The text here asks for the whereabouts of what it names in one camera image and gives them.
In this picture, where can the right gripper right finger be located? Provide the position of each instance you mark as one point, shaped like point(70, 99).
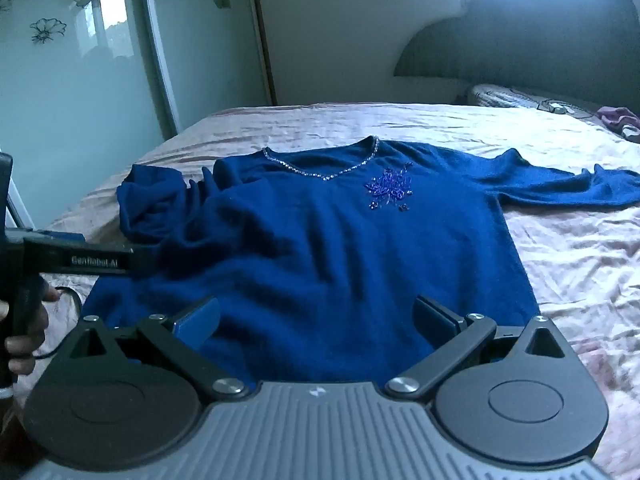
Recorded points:
point(457, 343)

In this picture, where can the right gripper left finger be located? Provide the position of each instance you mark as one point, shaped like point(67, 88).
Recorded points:
point(174, 342)

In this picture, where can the blue beaded sweater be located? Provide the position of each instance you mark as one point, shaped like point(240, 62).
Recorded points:
point(316, 258)

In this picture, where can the person's left hand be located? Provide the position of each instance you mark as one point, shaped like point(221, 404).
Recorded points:
point(21, 344)

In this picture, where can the pink wrinkled bed sheet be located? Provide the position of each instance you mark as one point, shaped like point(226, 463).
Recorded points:
point(583, 266)

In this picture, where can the glass wardrobe sliding door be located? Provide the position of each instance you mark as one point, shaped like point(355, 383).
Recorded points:
point(89, 86)

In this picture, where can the patterned pillow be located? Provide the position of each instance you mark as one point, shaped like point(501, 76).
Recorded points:
point(490, 95)

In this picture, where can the purple crumpled garment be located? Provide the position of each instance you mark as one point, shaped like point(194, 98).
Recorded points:
point(622, 121)

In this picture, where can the dark scalloped headboard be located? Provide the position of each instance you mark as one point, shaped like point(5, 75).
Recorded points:
point(583, 49)

